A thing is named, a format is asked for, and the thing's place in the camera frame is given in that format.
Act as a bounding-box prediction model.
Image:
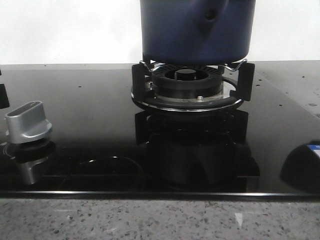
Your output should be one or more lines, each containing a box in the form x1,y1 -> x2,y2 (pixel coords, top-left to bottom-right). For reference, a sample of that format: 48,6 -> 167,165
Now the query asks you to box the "dark blue saucepan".
140,0 -> 256,66

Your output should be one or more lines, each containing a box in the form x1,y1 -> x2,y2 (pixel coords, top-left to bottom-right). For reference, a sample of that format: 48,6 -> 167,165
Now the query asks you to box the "black gas burner head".
151,64 -> 222,99

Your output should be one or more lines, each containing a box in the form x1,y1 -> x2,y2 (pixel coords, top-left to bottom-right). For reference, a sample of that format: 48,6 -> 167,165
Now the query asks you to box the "black glass gas hob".
0,61 -> 320,201

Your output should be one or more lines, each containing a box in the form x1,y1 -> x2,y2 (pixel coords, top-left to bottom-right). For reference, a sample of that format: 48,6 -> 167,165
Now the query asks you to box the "silver stove control knob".
5,101 -> 53,144

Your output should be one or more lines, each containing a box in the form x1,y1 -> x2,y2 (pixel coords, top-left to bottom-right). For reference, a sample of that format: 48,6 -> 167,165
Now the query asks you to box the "black left pan support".
0,83 -> 10,109

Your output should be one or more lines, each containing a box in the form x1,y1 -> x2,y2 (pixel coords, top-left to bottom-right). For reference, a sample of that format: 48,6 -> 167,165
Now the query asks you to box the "blue white hob sticker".
307,144 -> 320,159

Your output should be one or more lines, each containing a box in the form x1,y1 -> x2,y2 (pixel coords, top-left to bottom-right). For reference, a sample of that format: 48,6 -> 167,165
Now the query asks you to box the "black pan support ring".
130,58 -> 256,114

